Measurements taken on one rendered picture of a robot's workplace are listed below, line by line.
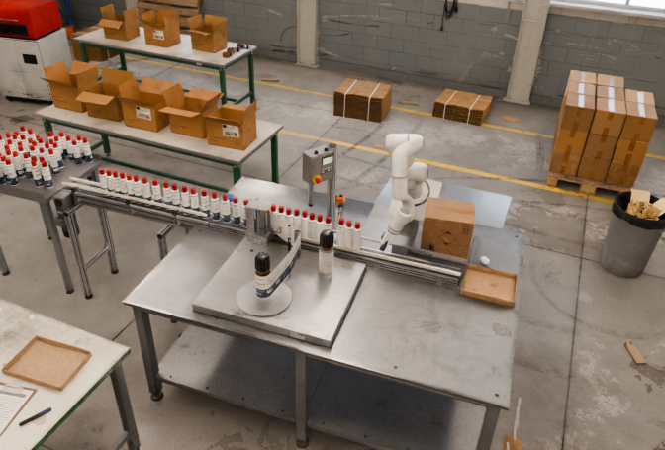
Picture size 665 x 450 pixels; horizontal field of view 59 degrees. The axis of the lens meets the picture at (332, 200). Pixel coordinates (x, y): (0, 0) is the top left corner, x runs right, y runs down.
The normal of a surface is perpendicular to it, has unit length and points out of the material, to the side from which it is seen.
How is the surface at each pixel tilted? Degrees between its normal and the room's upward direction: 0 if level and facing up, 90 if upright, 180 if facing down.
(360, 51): 90
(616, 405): 0
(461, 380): 0
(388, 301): 0
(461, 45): 90
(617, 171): 90
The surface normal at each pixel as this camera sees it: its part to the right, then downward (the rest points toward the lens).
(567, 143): -0.37, 0.48
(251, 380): 0.03, -0.85
